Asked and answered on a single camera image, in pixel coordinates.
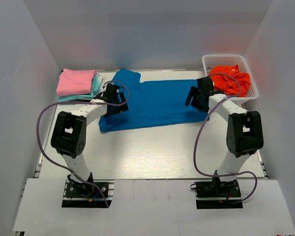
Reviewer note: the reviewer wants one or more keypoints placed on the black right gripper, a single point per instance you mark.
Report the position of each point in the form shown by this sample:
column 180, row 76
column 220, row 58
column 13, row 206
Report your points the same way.
column 193, row 90

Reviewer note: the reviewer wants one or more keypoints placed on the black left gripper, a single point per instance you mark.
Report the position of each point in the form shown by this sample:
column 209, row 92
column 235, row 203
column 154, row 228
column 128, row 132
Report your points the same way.
column 120, row 108

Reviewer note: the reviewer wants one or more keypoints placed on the blue t shirt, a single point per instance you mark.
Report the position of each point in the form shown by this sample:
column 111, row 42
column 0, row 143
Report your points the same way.
column 152, row 103

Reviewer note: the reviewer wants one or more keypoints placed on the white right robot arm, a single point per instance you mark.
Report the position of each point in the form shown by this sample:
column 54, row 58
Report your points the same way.
column 244, row 128

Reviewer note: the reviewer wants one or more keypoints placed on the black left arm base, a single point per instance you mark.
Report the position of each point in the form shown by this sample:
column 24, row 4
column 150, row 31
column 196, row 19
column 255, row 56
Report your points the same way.
column 73, row 197

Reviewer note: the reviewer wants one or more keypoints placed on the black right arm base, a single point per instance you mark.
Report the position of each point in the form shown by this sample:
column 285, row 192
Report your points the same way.
column 207, row 197

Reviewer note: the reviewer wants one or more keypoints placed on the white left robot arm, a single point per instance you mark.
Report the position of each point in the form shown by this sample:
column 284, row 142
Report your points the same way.
column 70, row 130

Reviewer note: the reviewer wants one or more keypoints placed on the white plastic laundry basket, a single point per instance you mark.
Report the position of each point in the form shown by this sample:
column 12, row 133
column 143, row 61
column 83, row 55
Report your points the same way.
column 212, row 60

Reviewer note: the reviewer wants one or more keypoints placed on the folded mint t shirt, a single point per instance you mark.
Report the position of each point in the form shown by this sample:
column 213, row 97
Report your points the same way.
column 95, row 88

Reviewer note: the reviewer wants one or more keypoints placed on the folded pink t shirt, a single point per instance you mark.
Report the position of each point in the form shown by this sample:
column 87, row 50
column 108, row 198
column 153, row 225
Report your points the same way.
column 75, row 82

